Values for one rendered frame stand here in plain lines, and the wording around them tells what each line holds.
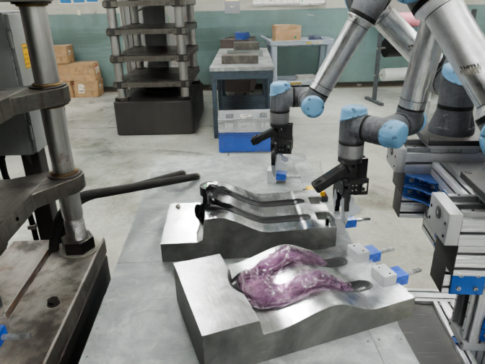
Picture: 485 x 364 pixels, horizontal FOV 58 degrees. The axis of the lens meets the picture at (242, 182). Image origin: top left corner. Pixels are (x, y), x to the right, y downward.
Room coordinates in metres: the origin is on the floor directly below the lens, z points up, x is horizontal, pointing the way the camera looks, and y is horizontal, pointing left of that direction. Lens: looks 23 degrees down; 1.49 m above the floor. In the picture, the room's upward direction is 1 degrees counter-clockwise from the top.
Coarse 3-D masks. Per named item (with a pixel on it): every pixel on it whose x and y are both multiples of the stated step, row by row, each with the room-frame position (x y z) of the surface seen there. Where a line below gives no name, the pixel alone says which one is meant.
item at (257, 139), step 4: (272, 128) 1.63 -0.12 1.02; (264, 132) 1.63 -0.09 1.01; (268, 132) 1.61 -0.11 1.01; (272, 132) 1.61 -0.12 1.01; (276, 132) 1.61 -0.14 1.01; (256, 136) 1.63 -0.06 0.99; (260, 136) 1.62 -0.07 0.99; (264, 136) 1.62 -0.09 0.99; (268, 136) 1.61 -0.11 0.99; (252, 140) 1.63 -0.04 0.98; (256, 140) 1.62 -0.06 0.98; (260, 140) 1.62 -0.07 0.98
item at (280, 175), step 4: (268, 168) 1.63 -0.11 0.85; (268, 172) 1.61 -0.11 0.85; (276, 172) 1.62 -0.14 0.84; (280, 172) 1.62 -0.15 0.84; (284, 172) 1.62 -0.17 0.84; (268, 176) 1.61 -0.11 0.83; (272, 176) 1.61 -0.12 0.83; (276, 176) 1.61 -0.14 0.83; (280, 176) 1.60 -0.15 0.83; (284, 176) 1.60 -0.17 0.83; (288, 176) 1.61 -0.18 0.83; (292, 176) 1.61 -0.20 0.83; (296, 176) 1.61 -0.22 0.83; (268, 180) 1.61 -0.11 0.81; (272, 180) 1.61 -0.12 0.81; (276, 180) 1.61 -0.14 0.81; (280, 180) 1.60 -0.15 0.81; (284, 180) 1.60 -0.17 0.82
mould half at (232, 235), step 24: (240, 192) 1.29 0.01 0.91; (288, 192) 1.33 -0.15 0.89; (312, 192) 1.31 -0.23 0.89; (168, 216) 1.22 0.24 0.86; (192, 216) 1.22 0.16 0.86; (216, 216) 1.07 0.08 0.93; (240, 216) 1.11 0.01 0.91; (264, 216) 1.16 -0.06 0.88; (312, 216) 1.14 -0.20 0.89; (168, 240) 1.07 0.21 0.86; (192, 240) 1.07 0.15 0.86; (216, 240) 1.06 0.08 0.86; (240, 240) 1.07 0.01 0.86; (264, 240) 1.07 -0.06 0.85; (288, 240) 1.07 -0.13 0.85; (312, 240) 1.07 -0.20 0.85
